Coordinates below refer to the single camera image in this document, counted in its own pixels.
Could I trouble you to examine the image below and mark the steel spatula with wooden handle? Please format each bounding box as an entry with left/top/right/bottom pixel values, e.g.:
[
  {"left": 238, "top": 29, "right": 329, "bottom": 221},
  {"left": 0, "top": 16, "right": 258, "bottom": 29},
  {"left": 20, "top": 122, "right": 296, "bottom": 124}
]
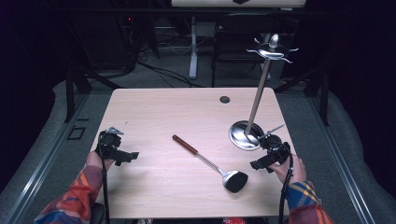
[{"left": 172, "top": 133, "right": 249, "bottom": 194}]

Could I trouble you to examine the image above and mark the white desk leg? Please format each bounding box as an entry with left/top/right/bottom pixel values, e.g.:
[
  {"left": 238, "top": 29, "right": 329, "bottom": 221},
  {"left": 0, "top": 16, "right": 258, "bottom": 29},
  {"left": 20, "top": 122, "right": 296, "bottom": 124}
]
[{"left": 188, "top": 15, "right": 200, "bottom": 80}]

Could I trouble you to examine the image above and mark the person's right hand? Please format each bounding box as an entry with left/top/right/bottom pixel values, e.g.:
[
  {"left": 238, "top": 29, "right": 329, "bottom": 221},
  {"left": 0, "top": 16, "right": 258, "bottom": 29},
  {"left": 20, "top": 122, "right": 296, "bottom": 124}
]
[{"left": 268, "top": 153, "right": 308, "bottom": 185}]

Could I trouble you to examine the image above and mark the person's left hand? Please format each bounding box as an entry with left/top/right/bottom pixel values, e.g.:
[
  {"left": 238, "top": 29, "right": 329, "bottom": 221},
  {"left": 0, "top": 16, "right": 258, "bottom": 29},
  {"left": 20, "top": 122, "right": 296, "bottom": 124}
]
[{"left": 86, "top": 150, "right": 116, "bottom": 172}]

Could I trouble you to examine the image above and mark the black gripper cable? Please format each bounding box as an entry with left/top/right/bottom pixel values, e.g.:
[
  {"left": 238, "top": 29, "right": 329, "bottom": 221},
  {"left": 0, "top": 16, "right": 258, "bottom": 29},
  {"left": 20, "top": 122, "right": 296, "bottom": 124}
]
[
  {"left": 277, "top": 151, "right": 295, "bottom": 224},
  {"left": 97, "top": 130, "right": 111, "bottom": 224}
]

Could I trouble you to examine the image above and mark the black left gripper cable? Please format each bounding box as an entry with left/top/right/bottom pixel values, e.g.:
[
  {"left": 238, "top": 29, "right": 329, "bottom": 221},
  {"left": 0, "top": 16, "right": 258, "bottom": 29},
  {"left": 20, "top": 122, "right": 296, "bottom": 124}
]
[{"left": 97, "top": 130, "right": 111, "bottom": 224}]

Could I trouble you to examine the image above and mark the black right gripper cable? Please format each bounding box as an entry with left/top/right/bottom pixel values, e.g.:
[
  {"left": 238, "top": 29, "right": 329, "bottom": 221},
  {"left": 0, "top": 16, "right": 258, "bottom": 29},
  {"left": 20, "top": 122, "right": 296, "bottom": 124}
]
[{"left": 277, "top": 151, "right": 295, "bottom": 224}]

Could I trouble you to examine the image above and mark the red printed object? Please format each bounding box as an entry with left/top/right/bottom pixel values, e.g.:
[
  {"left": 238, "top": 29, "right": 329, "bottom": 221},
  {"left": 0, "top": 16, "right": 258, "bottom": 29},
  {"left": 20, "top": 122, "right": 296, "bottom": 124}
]
[{"left": 221, "top": 217, "right": 250, "bottom": 224}]

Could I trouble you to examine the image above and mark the metal utensil stand with hooks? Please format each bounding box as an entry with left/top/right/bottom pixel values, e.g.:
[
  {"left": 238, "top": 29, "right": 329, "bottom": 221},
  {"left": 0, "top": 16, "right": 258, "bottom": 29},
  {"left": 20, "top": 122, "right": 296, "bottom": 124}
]
[{"left": 228, "top": 33, "right": 300, "bottom": 152}]

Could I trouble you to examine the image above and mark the black floor cable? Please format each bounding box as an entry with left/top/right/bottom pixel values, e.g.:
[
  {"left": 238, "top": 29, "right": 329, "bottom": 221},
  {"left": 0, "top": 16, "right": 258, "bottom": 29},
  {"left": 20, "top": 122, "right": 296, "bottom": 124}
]
[{"left": 136, "top": 59, "right": 206, "bottom": 89}]

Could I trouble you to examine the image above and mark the black chair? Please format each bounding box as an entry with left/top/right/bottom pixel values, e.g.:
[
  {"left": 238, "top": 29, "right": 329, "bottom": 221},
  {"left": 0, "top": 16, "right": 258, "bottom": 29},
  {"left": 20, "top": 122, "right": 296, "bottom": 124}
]
[{"left": 210, "top": 11, "right": 283, "bottom": 88}]

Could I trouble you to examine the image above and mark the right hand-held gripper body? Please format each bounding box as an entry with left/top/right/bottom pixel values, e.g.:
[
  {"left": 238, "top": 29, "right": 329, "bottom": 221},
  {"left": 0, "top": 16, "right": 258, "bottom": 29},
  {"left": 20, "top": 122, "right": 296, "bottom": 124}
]
[{"left": 257, "top": 124, "right": 292, "bottom": 166}]

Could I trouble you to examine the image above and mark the aluminium floor rail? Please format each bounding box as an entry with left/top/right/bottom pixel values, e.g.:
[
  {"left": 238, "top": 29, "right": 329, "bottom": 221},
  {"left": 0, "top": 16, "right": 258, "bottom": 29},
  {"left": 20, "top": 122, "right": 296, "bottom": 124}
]
[
  {"left": 0, "top": 92, "right": 92, "bottom": 224},
  {"left": 306, "top": 92, "right": 379, "bottom": 224}
]

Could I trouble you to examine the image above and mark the black metal frame stand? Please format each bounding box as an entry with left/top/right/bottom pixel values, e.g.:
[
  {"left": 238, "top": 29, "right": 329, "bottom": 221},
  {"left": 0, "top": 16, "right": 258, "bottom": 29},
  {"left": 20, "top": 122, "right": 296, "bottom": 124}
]
[
  {"left": 62, "top": 18, "right": 123, "bottom": 123},
  {"left": 274, "top": 59, "right": 331, "bottom": 127}
]

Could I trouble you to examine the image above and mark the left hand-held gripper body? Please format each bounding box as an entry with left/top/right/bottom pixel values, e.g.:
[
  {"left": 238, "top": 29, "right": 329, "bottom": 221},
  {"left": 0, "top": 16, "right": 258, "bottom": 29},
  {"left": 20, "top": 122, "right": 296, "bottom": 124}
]
[{"left": 94, "top": 126, "right": 125, "bottom": 161}]

